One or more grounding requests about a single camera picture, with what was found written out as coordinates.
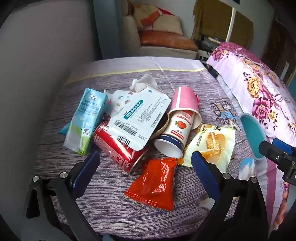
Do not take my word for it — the white orange throw pillow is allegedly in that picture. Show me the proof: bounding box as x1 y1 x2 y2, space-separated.
133 4 183 35

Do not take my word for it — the pink paper cup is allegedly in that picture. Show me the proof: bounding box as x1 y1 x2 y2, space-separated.
171 86 200 112

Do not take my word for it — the brown paper bowl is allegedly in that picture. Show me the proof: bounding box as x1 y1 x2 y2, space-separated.
150 113 170 140

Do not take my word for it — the white tissue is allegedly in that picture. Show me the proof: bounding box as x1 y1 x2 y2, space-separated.
129 74 158 93

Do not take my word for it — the white medicine box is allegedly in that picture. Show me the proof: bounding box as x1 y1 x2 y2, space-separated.
108 85 171 151

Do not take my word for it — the strawberry yogurt paper cup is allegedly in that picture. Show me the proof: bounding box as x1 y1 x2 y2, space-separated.
154 108 201 159

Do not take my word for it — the white sofa with cushions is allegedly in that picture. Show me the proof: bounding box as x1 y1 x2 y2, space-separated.
121 1 198 59

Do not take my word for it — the floral pink bed quilt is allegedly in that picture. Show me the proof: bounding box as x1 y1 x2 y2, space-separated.
206 43 295 230

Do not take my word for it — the blue green milk carton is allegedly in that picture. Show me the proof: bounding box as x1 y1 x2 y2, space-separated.
64 88 108 156

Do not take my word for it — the purple wood-print tablecloth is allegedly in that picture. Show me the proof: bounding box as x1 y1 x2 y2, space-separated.
34 57 253 240

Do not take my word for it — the yellow bread wrapper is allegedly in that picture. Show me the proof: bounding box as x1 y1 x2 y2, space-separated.
177 123 235 172

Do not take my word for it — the red orange snack bag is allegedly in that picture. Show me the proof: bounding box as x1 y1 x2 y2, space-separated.
125 158 177 211

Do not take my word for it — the orange leather seat cushion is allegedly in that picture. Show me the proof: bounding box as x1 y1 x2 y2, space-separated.
138 31 198 52

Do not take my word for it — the patterned white wet-wipe pack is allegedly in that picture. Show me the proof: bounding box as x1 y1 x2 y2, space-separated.
104 89 134 116

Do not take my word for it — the red cola can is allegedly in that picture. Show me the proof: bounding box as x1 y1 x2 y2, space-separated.
93 121 149 174

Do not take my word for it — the teal plastic trash bin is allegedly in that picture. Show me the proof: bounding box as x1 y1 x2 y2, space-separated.
239 113 266 161

